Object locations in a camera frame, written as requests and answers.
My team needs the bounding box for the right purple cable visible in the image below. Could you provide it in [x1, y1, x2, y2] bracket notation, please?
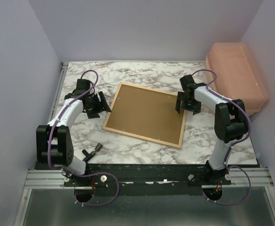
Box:
[190, 69, 252, 206]

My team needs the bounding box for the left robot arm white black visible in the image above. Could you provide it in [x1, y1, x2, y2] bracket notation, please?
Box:
[36, 79, 111, 186]

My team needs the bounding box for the purple cable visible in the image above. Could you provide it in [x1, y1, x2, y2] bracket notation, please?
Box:
[47, 70, 121, 207]
[190, 69, 252, 206]

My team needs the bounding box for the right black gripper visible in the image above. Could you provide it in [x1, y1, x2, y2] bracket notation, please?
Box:
[175, 91, 201, 115]

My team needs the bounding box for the translucent pink plastic box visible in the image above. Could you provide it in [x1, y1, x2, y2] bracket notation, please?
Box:
[205, 42, 269, 116]

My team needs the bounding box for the black T-handle tool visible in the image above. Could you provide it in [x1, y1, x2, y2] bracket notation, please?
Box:
[82, 143, 103, 162]

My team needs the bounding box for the brown cardboard backing board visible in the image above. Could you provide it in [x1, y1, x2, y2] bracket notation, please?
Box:
[105, 84, 186, 145]

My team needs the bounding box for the light wooden picture frame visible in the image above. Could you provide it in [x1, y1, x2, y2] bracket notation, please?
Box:
[102, 82, 188, 148]

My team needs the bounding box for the black mounting base rail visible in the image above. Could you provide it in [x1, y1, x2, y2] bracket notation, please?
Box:
[64, 163, 231, 196]

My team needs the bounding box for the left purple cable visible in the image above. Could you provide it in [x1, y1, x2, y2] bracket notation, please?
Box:
[47, 70, 121, 207]

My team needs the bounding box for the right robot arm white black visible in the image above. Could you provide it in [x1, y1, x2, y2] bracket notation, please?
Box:
[175, 75, 250, 185]

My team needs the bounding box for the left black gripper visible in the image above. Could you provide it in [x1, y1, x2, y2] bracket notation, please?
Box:
[86, 91, 111, 119]

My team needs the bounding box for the aluminium extrusion rail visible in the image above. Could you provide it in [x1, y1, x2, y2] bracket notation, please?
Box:
[24, 170, 65, 189]

